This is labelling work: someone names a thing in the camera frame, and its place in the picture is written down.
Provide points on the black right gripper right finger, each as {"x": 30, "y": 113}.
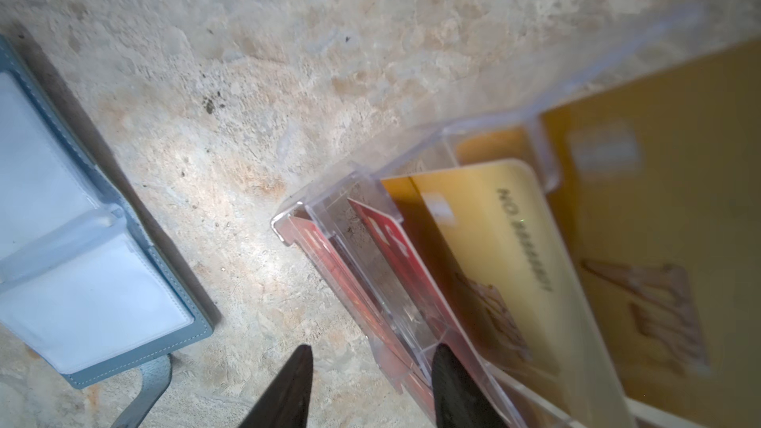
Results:
{"x": 458, "y": 395}

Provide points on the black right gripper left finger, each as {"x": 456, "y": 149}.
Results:
{"x": 285, "y": 402}

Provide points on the red vip card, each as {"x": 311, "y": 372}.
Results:
{"x": 367, "y": 259}

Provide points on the clear acrylic card tray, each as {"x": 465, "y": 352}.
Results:
{"x": 497, "y": 115}

